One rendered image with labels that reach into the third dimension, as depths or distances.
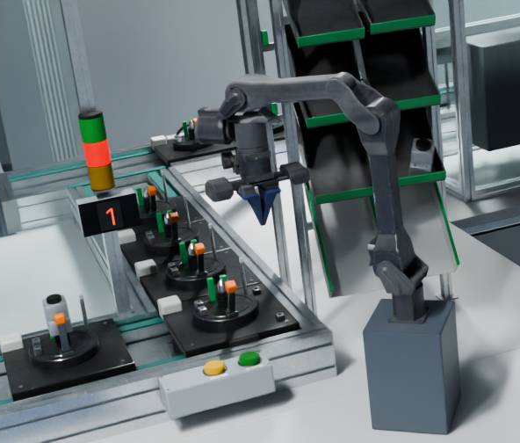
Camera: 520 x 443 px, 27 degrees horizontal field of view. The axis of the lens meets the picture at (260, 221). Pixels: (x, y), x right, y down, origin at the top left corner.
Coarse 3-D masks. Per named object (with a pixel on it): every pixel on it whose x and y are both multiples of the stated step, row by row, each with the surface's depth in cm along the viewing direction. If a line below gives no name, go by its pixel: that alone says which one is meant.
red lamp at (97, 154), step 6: (84, 144) 222; (90, 144) 221; (96, 144) 221; (102, 144) 222; (84, 150) 223; (90, 150) 221; (96, 150) 221; (102, 150) 222; (108, 150) 223; (90, 156) 222; (96, 156) 222; (102, 156) 222; (108, 156) 223; (90, 162) 222; (96, 162) 222; (102, 162) 222; (108, 162) 223
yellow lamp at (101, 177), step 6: (90, 168) 223; (96, 168) 223; (102, 168) 223; (108, 168) 224; (90, 174) 224; (96, 174) 223; (102, 174) 223; (108, 174) 224; (90, 180) 225; (96, 180) 224; (102, 180) 224; (108, 180) 224; (114, 180) 226; (90, 186) 226; (96, 186) 224; (102, 186) 224; (108, 186) 224
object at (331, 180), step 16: (304, 128) 239; (320, 128) 238; (336, 128) 238; (352, 128) 238; (304, 144) 235; (320, 144) 235; (336, 144) 234; (352, 144) 234; (304, 160) 228; (320, 160) 231; (336, 160) 231; (352, 160) 231; (368, 160) 227; (320, 176) 228; (336, 176) 227; (352, 176) 227; (368, 176) 227; (320, 192) 224; (336, 192) 221; (352, 192) 221; (368, 192) 222
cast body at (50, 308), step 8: (48, 296) 218; (56, 296) 218; (48, 304) 217; (56, 304) 216; (64, 304) 217; (48, 312) 216; (56, 312) 217; (64, 312) 217; (48, 320) 217; (48, 328) 218; (56, 328) 216
